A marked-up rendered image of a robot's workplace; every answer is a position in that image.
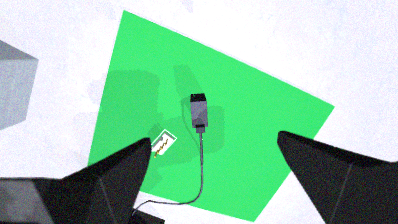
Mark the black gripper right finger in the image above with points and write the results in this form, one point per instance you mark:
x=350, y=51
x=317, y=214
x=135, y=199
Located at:
x=345, y=187

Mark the grey connector plug with thin cable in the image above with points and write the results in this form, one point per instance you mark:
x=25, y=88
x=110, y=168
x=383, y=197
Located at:
x=199, y=117

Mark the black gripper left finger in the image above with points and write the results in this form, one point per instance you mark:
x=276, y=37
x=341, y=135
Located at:
x=104, y=192

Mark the green circuit board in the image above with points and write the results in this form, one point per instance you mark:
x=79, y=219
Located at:
x=152, y=73

